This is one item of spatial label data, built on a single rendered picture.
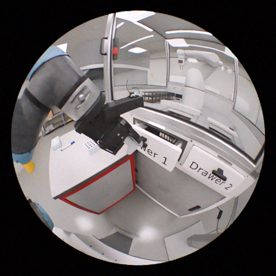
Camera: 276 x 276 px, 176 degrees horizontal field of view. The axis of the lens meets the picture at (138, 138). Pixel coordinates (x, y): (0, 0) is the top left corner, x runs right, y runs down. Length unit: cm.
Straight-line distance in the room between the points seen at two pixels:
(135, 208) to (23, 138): 109
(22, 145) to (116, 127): 19
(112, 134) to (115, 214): 103
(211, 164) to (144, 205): 92
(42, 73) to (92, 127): 14
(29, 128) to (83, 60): 96
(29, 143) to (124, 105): 20
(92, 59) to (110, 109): 94
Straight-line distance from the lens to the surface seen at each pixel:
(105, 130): 19
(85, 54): 108
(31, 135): 16
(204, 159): 33
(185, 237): 124
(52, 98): 15
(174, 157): 29
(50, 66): 15
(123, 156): 47
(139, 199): 113
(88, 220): 126
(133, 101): 20
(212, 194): 53
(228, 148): 32
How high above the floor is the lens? 110
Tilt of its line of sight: 36 degrees down
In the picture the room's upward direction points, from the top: straight up
